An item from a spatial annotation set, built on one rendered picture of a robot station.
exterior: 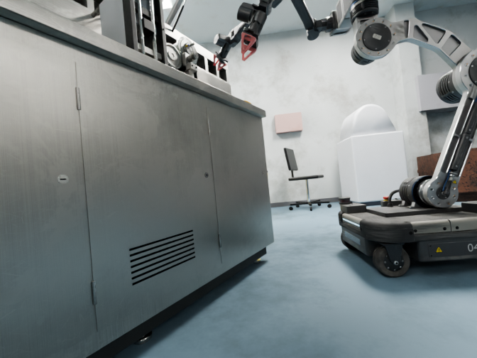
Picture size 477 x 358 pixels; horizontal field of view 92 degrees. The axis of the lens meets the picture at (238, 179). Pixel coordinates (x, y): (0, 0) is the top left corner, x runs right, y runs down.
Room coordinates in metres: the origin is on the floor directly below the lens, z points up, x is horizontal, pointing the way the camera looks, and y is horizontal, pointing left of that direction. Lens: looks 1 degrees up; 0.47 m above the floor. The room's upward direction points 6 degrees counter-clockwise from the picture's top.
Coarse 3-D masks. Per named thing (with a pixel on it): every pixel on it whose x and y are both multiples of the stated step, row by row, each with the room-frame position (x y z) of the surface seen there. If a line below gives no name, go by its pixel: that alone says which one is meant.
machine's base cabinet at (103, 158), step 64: (0, 64) 0.45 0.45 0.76; (64, 64) 0.55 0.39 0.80; (0, 128) 0.45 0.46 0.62; (64, 128) 0.54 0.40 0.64; (128, 128) 0.67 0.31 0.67; (192, 128) 0.89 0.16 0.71; (256, 128) 1.33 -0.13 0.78; (0, 192) 0.44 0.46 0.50; (64, 192) 0.53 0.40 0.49; (128, 192) 0.66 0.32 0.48; (192, 192) 0.87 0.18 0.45; (256, 192) 1.27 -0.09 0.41; (0, 256) 0.44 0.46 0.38; (64, 256) 0.52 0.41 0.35; (128, 256) 0.64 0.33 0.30; (192, 256) 0.84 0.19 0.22; (256, 256) 1.29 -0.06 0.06; (0, 320) 0.43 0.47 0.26; (64, 320) 0.51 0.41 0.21; (128, 320) 0.63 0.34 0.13
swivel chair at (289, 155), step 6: (288, 150) 3.54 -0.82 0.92; (288, 156) 3.47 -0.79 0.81; (294, 156) 3.72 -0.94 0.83; (288, 162) 3.43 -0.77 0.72; (294, 162) 3.65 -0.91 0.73; (288, 168) 3.44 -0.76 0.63; (294, 168) 3.57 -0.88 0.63; (306, 180) 3.48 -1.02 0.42; (306, 186) 3.49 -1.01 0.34; (294, 204) 3.46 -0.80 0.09; (300, 204) 3.47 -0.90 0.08; (318, 204) 3.68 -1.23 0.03; (330, 204) 3.35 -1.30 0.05
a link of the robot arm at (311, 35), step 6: (294, 0) 1.27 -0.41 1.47; (300, 0) 1.27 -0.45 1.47; (294, 6) 1.31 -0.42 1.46; (300, 6) 1.31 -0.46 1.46; (306, 6) 1.33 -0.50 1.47; (300, 12) 1.35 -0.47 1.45; (306, 12) 1.35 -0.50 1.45; (300, 18) 1.41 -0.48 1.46; (306, 18) 1.39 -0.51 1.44; (312, 18) 1.44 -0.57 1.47; (306, 24) 1.43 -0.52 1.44; (312, 24) 1.43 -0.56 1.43; (306, 30) 1.47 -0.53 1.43; (312, 30) 1.45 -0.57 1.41; (312, 36) 1.50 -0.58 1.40; (318, 36) 1.50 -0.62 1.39
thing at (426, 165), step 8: (472, 152) 2.65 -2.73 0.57; (424, 160) 3.36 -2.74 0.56; (432, 160) 3.14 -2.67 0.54; (472, 160) 2.66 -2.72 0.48; (424, 168) 3.39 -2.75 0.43; (432, 168) 3.17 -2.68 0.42; (464, 168) 2.68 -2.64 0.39; (472, 168) 2.66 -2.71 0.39; (464, 176) 2.69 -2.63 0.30; (472, 176) 2.66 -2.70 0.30; (464, 184) 2.69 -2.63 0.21; (472, 184) 2.67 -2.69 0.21; (464, 192) 2.70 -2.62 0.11; (472, 192) 2.74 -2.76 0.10; (456, 200) 2.79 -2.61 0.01; (464, 200) 2.77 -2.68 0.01; (472, 200) 2.75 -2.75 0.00
